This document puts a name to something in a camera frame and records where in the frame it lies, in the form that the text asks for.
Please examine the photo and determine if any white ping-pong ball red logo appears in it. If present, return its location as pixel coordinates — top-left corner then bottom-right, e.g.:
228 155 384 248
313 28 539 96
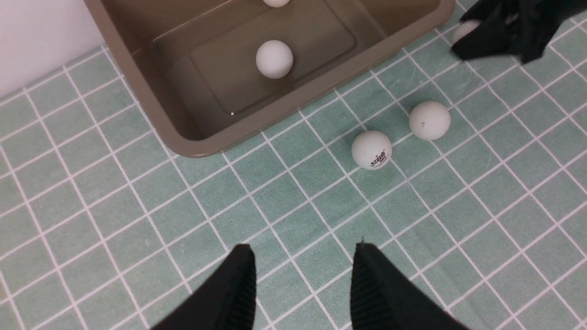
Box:
351 130 392 171

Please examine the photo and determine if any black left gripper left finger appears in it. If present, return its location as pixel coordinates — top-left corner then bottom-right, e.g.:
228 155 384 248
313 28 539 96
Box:
153 244 257 330

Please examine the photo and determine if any plain white ping-pong ball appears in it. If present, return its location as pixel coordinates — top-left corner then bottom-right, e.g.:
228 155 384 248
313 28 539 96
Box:
409 101 451 141

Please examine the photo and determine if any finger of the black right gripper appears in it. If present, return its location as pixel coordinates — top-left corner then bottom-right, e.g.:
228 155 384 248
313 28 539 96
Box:
451 19 522 61

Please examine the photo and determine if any green checkered table mat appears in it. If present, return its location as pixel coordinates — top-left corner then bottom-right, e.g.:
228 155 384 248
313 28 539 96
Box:
0 0 587 330

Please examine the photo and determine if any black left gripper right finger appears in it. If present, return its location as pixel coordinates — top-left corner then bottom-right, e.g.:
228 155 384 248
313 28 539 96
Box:
350 243 467 330

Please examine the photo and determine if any white ping-pong ball dark smudge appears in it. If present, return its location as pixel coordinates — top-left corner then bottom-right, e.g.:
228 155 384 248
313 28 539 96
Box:
452 20 482 44

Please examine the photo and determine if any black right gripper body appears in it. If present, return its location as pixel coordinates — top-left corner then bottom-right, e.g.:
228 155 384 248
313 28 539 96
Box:
476 0 578 63

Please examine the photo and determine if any white ping-pong ball with mark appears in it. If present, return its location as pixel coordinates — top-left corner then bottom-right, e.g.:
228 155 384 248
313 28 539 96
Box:
255 40 294 79

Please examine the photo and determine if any olive green plastic bin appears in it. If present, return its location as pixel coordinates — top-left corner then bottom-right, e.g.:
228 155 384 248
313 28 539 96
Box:
85 0 455 158

